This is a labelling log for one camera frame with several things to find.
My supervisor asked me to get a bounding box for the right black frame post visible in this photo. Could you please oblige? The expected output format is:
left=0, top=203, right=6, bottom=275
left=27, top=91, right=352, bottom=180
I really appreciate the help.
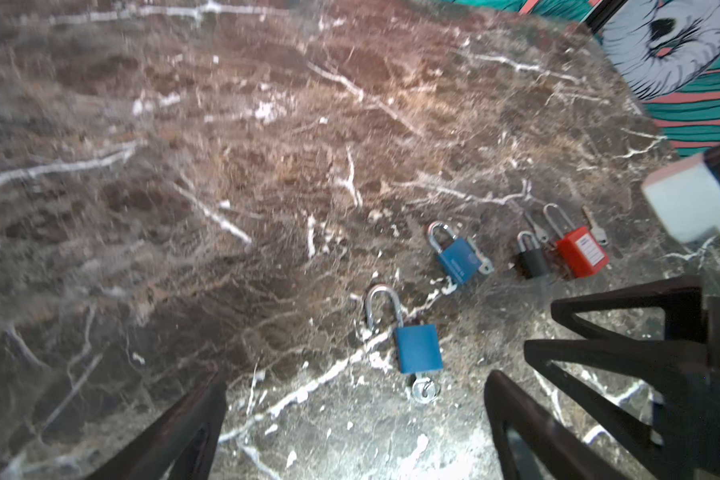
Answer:
left=581, top=0, right=627, bottom=34

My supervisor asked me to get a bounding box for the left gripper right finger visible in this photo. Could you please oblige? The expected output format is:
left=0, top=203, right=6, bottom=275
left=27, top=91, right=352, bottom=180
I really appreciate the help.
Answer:
left=484, top=370, right=624, bottom=479

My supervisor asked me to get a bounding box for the red padlock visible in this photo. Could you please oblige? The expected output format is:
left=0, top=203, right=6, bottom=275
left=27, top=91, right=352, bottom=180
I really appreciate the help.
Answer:
left=543, top=203, right=610, bottom=278

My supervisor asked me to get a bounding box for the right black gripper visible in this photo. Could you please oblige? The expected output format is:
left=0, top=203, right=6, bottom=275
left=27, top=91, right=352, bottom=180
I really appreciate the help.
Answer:
left=524, top=275, right=720, bottom=479

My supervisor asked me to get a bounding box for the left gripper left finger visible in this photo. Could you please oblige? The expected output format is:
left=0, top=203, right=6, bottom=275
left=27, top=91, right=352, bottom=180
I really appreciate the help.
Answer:
left=88, top=374, right=227, bottom=479

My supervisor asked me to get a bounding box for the blue padlock key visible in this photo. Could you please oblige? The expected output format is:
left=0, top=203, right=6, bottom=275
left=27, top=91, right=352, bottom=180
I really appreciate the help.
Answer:
left=410, top=372, right=441, bottom=405
left=466, top=237, right=495, bottom=276

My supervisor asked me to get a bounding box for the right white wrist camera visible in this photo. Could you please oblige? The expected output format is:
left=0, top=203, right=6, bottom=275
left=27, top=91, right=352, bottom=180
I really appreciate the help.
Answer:
left=641, top=153, right=720, bottom=244

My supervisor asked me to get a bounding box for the small black padlock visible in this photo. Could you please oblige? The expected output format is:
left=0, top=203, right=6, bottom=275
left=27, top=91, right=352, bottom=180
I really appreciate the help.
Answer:
left=517, top=230, right=551, bottom=279

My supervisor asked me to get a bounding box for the small silver key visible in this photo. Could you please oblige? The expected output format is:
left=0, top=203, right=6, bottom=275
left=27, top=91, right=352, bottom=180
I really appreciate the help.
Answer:
left=581, top=205, right=609, bottom=247

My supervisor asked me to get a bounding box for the blue padlock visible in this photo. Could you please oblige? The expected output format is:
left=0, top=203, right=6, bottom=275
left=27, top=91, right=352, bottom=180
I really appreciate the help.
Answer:
left=365, top=284, right=444, bottom=375
left=427, top=221, right=484, bottom=285

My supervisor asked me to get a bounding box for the black padlock silver key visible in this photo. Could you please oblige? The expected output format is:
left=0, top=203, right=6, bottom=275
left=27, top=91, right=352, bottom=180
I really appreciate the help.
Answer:
left=522, top=211, right=550, bottom=244

